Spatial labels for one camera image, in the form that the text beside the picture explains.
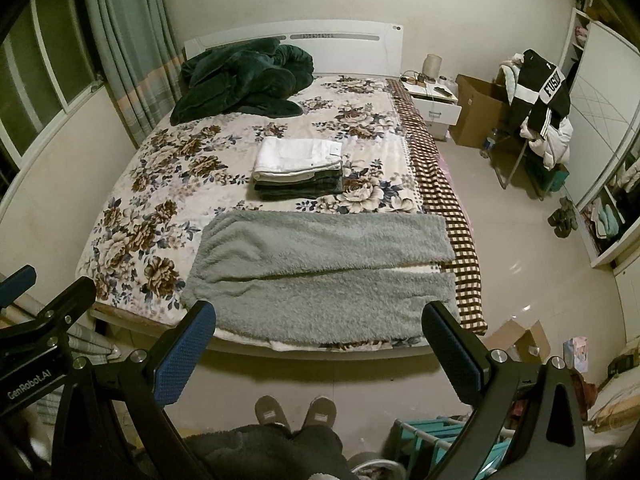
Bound chair with clothes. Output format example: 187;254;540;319
482;129;570;200

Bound flat cardboard on floor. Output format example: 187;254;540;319
484;320;551;364

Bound beige table lamp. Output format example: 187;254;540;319
422;53;442;81

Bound window with white frame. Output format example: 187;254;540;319
0;0;106;168

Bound teal drying rack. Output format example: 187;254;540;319
394;417;514;479

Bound black and white jacket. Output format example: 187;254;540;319
499;49;574;170

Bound grey-green curtain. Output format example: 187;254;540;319
85;0;183;145

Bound white wardrobe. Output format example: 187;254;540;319
559;9;639;266

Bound dark folded pants stack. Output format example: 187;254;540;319
254;170;343;200

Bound dark green duvet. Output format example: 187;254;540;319
170;37;314;126

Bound white nightstand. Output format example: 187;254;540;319
400;76;462;141

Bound brown cardboard box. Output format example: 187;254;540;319
450;74;510;148

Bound dark slippers on floor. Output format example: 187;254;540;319
548;197;578;238

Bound white bed headboard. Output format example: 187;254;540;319
184;20;404;77

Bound right grey slipper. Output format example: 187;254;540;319
303;396;337;429

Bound floral bed blanket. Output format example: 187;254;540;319
76;75;423;326

